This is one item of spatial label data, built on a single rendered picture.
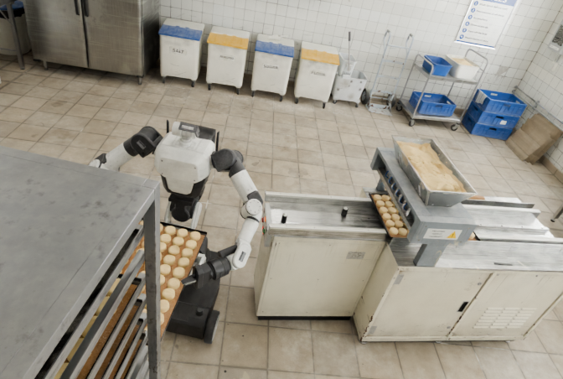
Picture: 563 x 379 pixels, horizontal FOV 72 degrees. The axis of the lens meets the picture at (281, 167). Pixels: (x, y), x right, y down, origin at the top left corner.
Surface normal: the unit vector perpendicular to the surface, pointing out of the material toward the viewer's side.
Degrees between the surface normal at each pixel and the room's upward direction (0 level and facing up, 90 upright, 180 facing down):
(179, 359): 0
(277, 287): 90
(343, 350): 0
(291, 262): 90
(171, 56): 88
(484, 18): 90
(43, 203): 0
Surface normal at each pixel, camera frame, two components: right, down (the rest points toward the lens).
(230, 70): 0.04, 0.61
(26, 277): 0.17, -0.81
